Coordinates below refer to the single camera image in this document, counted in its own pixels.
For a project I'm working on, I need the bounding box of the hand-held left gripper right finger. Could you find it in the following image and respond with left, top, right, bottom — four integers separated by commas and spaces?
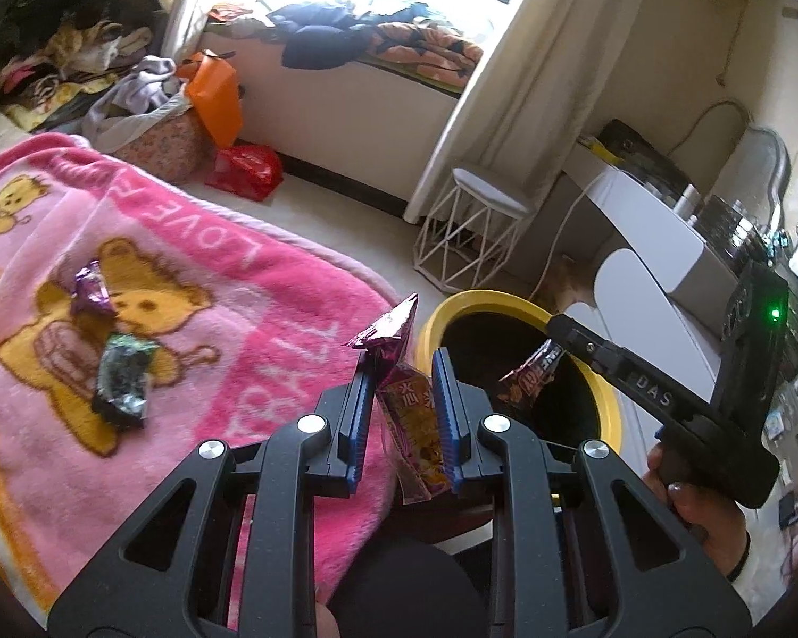
431, 347, 752, 638

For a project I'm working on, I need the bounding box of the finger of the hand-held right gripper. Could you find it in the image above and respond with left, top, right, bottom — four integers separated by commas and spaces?
546, 314, 630, 381

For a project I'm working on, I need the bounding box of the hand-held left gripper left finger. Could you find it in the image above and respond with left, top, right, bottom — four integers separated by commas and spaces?
46, 349, 377, 638

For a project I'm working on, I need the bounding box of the purple yellow snack wrapper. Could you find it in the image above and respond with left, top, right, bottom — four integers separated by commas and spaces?
344, 293, 458, 506

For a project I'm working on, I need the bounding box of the dark red snack wrapper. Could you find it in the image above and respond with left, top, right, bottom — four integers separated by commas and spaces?
495, 339, 568, 424

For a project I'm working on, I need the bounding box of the yellow trash bin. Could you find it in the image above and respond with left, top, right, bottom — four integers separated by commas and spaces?
413, 289, 624, 507

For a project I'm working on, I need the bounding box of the person's right hand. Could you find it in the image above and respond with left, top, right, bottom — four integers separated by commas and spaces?
642, 442, 751, 581

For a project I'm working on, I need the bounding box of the white rounded chair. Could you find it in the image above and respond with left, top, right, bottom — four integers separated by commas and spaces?
562, 248, 736, 480

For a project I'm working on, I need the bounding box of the white desk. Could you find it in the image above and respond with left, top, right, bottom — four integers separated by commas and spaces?
564, 145, 741, 321

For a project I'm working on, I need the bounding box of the pink bear print blanket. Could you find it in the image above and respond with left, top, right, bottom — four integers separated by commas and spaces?
0, 131, 414, 616

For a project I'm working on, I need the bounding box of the person's black trouser leg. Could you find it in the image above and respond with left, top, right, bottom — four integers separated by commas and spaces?
318, 537, 501, 638

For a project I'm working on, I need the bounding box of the dark bag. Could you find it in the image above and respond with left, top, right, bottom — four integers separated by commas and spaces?
598, 118, 694, 195

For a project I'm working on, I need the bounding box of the silver framed mirror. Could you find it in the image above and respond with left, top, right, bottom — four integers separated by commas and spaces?
724, 125, 794, 235

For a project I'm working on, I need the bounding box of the black green wrapper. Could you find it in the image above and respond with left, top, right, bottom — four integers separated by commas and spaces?
92, 334, 162, 428

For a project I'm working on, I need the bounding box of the cream curtain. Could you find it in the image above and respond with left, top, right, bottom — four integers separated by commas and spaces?
405, 0, 641, 222
155, 0, 225, 75

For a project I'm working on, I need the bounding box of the red plastic bag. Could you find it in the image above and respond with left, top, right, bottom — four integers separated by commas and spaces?
205, 144, 286, 202

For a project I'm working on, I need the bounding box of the small purple wrapper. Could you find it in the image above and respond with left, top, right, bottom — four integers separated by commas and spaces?
72, 261, 116, 317

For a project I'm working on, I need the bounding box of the white window seat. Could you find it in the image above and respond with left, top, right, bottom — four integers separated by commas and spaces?
199, 32, 468, 215

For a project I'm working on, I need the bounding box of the orange patterned blanket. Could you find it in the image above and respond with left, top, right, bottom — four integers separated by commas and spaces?
365, 13, 486, 88

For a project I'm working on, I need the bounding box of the floral fabric basket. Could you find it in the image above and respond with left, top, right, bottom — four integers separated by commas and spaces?
115, 110, 215, 184

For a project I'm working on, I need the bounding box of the orange bag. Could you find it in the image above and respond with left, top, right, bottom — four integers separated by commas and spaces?
185, 49, 244, 150

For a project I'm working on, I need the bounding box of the dark navy jacket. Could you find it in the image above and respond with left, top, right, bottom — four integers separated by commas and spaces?
266, 3, 381, 71

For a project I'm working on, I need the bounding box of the lavender garment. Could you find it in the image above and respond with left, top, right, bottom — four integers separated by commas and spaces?
81, 55, 195, 151

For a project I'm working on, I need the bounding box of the small heap of clothes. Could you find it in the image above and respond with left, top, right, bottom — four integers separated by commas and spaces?
206, 3, 275, 39

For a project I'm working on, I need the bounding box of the pile of clothes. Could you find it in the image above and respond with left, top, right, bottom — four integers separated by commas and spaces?
0, 0, 165, 132

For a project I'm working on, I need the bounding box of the white cable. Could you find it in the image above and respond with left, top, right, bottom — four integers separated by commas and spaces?
537, 166, 614, 288

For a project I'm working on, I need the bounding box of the black hair tie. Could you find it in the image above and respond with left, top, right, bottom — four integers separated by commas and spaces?
730, 530, 752, 581

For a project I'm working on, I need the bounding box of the white wire frame stool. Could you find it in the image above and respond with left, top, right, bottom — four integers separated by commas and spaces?
412, 167, 533, 295

